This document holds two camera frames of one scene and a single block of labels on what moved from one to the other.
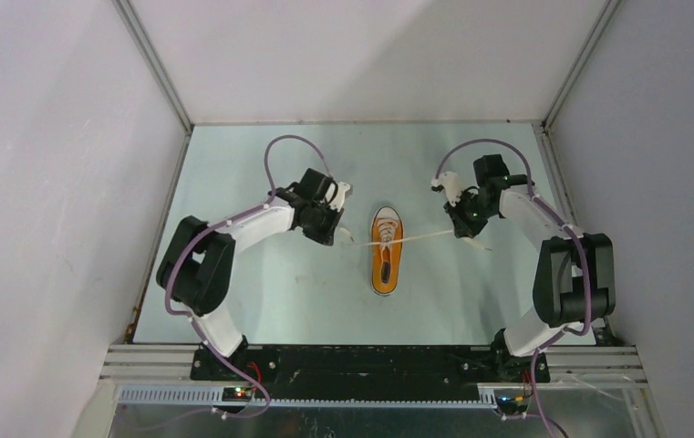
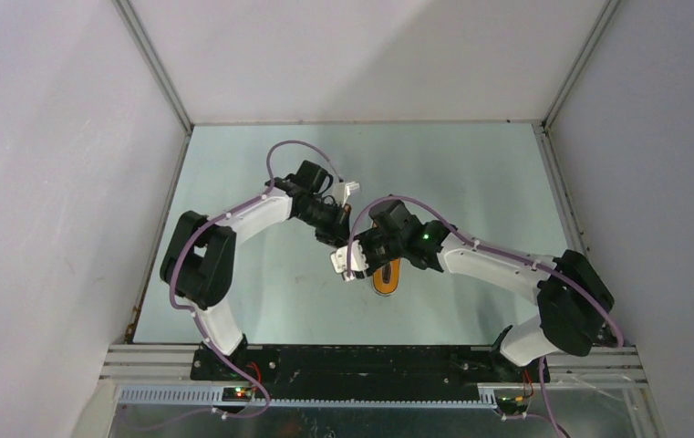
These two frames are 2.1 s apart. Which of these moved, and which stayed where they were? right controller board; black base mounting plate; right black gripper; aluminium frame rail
Moved: right black gripper
Stayed: black base mounting plate; right controller board; aluminium frame rail
